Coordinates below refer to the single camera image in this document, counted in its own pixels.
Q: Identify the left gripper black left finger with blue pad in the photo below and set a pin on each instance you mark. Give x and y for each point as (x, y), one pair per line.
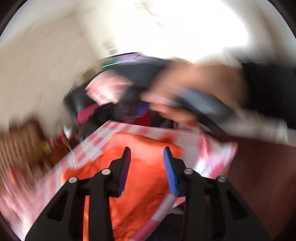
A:
(119, 170)

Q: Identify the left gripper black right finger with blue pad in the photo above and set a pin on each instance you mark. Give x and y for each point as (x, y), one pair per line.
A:
(175, 174)

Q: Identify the orange fleece pant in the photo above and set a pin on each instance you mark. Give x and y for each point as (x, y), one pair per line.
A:
(146, 183)

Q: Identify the person's right hand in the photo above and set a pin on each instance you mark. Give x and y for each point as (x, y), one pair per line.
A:
(221, 81)

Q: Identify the magenta garment on chair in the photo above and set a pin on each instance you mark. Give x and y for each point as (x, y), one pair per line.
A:
(84, 115)

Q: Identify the dark wooden nightstand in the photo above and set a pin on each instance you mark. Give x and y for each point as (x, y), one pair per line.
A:
(57, 148)

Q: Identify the pink pillow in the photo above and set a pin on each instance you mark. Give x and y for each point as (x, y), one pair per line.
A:
(107, 87)

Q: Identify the tufted tan headboard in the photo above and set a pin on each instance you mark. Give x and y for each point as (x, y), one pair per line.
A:
(24, 144)

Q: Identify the black leather armchair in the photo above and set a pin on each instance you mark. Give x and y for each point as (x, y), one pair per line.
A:
(140, 72)

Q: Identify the pink white checkered cloth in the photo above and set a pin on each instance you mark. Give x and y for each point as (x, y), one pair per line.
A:
(21, 206)

